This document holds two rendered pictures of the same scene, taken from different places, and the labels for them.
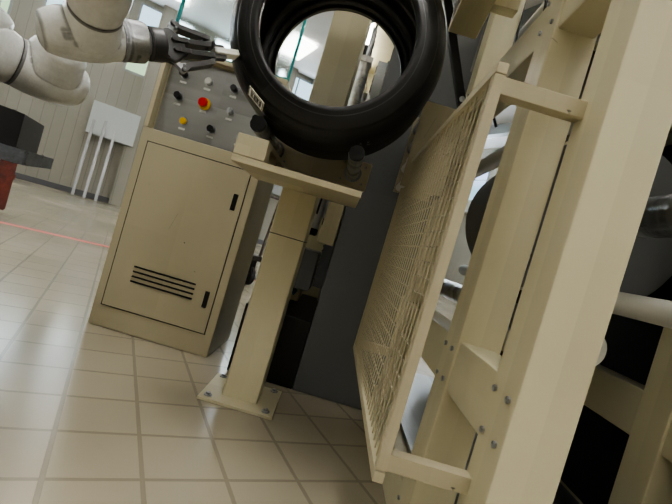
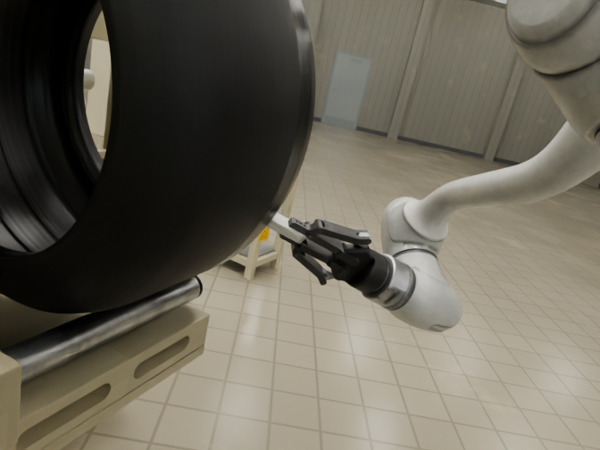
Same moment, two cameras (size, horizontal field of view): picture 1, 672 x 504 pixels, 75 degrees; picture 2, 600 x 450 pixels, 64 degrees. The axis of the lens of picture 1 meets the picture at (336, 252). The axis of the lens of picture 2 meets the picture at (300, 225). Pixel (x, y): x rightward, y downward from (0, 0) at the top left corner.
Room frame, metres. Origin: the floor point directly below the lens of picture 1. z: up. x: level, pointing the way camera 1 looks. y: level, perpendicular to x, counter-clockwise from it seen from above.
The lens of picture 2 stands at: (1.81, 0.73, 1.27)
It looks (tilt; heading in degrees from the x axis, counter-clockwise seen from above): 17 degrees down; 203
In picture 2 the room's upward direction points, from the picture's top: 13 degrees clockwise
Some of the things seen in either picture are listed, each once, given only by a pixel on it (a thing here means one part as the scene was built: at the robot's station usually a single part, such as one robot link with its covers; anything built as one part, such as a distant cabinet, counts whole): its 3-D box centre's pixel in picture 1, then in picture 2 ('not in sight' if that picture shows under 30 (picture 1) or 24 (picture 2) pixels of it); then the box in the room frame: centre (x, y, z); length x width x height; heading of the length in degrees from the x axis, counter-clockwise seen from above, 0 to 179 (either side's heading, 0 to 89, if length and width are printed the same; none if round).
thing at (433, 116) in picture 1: (427, 154); not in sight; (1.60, -0.22, 1.05); 0.20 x 0.15 x 0.30; 0
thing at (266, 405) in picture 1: (243, 393); not in sight; (1.63, 0.18, 0.01); 0.27 x 0.27 x 0.02; 0
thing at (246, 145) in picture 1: (262, 159); (104, 363); (1.38, 0.30, 0.83); 0.36 x 0.09 x 0.06; 0
